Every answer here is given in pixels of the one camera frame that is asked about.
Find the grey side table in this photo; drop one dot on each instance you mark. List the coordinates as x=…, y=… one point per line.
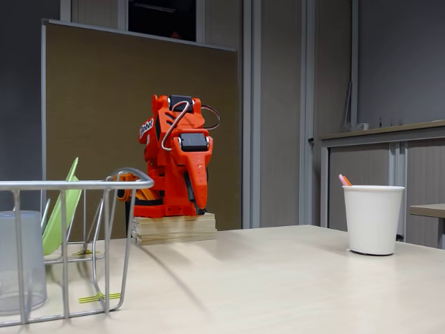
x=427, y=210

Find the wooden base block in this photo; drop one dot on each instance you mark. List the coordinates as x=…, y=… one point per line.
x=174, y=229

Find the yellow black tape strip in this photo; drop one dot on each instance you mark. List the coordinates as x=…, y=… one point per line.
x=90, y=299
x=83, y=253

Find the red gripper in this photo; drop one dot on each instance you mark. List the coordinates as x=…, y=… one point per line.
x=195, y=163

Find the green plastic plate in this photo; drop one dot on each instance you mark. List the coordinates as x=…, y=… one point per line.
x=55, y=226

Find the red robot arm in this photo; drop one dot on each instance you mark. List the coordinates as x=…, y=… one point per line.
x=163, y=174

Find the orange plastic knife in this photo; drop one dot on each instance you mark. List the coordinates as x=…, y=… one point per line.
x=347, y=181

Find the white paper cup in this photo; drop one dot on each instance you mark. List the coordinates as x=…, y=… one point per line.
x=373, y=222

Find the translucent grey plastic cup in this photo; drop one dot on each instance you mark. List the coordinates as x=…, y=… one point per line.
x=34, y=264

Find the brown partition board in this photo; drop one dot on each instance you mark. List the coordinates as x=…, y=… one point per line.
x=97, y=104

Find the pink plastic fork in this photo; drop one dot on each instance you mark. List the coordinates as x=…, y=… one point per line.
x=341, y=179

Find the grey leaning bar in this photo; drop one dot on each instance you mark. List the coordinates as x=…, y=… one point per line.
x=348, y=104

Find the grey cabinet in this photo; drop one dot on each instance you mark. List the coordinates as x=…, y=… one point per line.
x=361, y=163

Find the small white container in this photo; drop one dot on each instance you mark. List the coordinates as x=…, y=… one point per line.
x=363, y=126

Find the orange table clamp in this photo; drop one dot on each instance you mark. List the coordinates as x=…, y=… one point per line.
x=127, y=176

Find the dark glass panel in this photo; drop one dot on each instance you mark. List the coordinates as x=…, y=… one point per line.
x=156, y=21

